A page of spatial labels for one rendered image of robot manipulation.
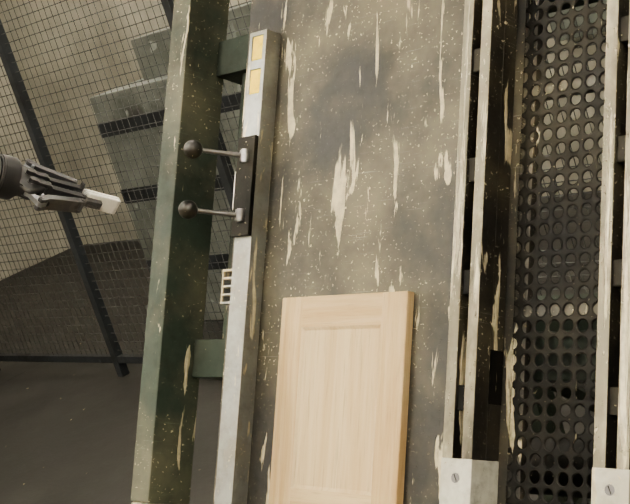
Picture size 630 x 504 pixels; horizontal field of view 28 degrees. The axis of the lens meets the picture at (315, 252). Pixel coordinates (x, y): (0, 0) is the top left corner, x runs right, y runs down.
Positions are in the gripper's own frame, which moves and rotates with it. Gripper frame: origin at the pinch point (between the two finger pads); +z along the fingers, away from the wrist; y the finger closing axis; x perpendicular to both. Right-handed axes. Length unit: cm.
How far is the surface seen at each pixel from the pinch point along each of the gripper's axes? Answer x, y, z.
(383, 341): -9, -38, 41
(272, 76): -24.4, 23.3, 33.0
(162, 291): 23.6, 11.1, 28.5
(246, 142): -12.8, 14.9, 30.1
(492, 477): -10, -70, 47
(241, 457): 30, -29, 37
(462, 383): -18, -58, 41
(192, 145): -9.0, 14.4, 19.5
